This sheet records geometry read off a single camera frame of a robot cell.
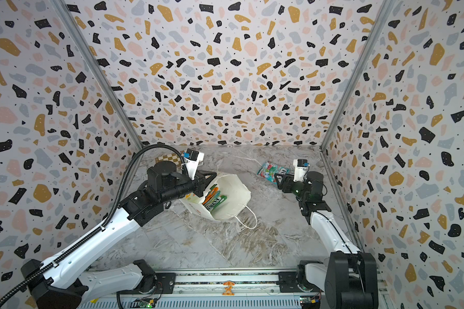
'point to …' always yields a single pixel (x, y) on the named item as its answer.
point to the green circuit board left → (144, 302)
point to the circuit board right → (310, 302)
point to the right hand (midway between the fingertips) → (279, 171)
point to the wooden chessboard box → (172, 157)
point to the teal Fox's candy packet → (268, 170)
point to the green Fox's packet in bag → (211, 205)
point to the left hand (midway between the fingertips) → (216, 172)
